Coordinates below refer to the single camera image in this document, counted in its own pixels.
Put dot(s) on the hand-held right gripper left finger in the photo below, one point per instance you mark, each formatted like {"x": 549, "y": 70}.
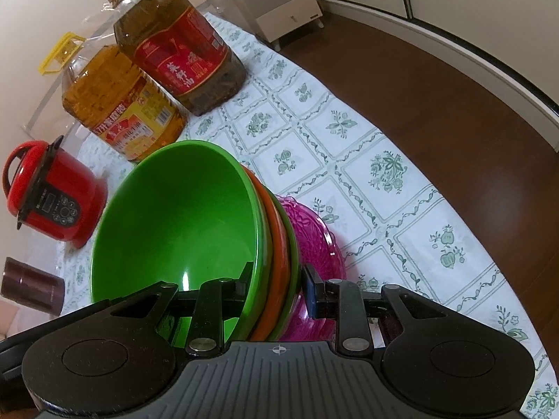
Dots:
{"x": 231, "y": 301}

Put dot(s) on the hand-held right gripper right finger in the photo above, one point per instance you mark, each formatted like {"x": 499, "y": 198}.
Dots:
{"x": 312, "y": 292}

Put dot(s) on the large green plastic bowl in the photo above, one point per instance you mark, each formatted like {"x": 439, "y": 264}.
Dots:
{"x": 293, "y": 262}

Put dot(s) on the pink transparent plastic plate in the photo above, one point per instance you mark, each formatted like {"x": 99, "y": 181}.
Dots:
{"x": 319, "y": 244}

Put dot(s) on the orange plastic bowl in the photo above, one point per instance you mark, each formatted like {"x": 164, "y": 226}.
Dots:
{"x": 279, "y": 244}

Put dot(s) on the small green plastic bowl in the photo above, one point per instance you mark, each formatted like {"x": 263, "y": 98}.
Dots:
{"x": 174, "y": 227}

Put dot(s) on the brown metal thermos jar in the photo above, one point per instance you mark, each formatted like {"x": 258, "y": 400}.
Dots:
{"x": 30, "y": 286}

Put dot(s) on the red electric pressure cooker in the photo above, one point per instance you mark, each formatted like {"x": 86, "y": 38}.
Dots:
{"x": 56, "y": 200}

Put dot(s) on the yellow label oil bottle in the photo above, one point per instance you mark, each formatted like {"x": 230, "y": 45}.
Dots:
{"x": 118, "y": 113}

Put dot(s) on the red label oil bottle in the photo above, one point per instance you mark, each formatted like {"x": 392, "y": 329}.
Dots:
{"x": 183, "y": 52}

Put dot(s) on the white bedside cabinet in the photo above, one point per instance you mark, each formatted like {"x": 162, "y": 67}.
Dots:
{"x": 279, "y": 4}

